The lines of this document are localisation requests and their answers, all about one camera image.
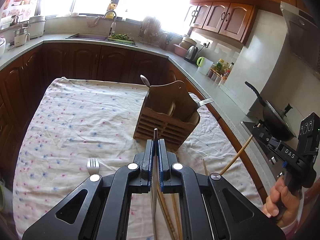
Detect floral white tablecloth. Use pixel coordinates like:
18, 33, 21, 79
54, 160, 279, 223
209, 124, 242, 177
13, 77, 263, 239

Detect oil bottles group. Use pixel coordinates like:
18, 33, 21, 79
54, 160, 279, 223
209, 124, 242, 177
214, 59, 234, 80

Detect silver fork on left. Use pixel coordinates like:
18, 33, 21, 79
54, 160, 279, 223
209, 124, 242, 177
87, 158, 100, 176

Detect curved sink faucet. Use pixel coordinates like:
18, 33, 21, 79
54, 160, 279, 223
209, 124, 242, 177
103, 10, 118, 37

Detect black wok with handle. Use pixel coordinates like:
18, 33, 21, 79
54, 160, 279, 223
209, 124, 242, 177
245, 81, 296, 141

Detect small white blender pot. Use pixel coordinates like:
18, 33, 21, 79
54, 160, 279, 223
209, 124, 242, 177
14, 27, 30, 47

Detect green vegetables basket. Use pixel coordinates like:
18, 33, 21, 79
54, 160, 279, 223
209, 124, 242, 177
108, 34, 135, 46

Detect dark handled fork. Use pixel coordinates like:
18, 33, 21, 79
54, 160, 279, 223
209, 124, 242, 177
196, 98, 214, 109

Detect steel electric kettle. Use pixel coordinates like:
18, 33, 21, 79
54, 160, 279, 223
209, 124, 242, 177
184, 46, 198, 63

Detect silver spoon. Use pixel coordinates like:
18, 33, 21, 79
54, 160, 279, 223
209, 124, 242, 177
140, 75, 150, 88

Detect green handled white jug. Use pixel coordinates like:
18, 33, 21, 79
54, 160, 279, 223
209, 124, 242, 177
196, 57, 213, 75

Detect white red rice cooker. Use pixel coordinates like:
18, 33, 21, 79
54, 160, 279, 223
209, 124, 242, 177
0, 36, 6, 57

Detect long steel chopstick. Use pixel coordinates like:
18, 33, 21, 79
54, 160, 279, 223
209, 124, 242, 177
151, 128, 158, 240

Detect person's right hand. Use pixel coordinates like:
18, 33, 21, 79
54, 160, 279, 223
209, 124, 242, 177
262, 176, 300, 228

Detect white electric cooker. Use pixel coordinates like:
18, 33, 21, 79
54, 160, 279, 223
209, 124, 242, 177
28, 15, 46, 39

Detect wooden utensil holder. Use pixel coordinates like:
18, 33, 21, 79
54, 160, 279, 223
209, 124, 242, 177
133, 80, 200, 151

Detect upper wooden cabinets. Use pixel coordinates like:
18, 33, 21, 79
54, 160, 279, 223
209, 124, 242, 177
184, 0, 308, 44

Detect steel range hood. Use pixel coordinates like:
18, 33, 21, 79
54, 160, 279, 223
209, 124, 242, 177
280, 2, 319, 77

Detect pink basin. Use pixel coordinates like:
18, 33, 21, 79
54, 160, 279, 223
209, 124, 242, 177
174, 44, 188, 57

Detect bamboo chopstick group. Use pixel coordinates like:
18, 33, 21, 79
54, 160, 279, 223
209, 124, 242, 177
202, 159, 209, 176

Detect dish drying rack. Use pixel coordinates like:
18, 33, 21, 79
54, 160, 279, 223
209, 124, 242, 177
138, 16, 173, 50

